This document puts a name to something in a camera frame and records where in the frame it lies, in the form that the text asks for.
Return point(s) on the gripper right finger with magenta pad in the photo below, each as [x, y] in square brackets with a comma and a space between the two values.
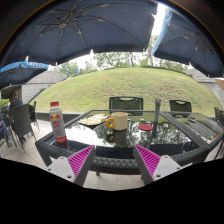
[152, 166]

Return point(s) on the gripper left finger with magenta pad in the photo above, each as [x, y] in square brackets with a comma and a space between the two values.
[75, 167]

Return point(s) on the red round coaster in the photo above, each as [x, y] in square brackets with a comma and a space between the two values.
[145, 127]

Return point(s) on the glass-top wicker table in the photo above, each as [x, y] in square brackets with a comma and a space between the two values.
[114, 149]

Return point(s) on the yellow plate on table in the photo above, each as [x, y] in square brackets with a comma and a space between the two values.
[94, 120]

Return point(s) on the plastic bottle with red cap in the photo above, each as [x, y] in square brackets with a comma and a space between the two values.
[57, 122]

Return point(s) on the umbrella pole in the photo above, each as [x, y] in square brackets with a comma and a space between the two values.
[156, 116]

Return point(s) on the dark wicker chair right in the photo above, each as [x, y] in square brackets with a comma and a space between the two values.
[181, 108]

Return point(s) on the dark wicker chair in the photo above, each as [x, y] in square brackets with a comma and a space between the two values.
[181, 108]
[134, 104]
[21, 121]

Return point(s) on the dark wicker chair left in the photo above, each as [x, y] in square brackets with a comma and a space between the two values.
[21, 121]

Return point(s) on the dark wicker chair centre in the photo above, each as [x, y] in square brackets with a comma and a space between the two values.
[134, 104]

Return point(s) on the seated person in black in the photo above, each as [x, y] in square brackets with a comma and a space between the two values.
[16, 101]

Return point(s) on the left blue umbrella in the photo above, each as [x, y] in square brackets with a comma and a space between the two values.
[20, 72]

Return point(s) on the right dark blue umbrella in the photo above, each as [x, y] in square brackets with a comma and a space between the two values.
[181, 41]

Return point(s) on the large dark blue umbrella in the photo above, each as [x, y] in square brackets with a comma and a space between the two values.
[67, 29]

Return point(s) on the cream mug with yellow handle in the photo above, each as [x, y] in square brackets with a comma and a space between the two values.
[117, 121]

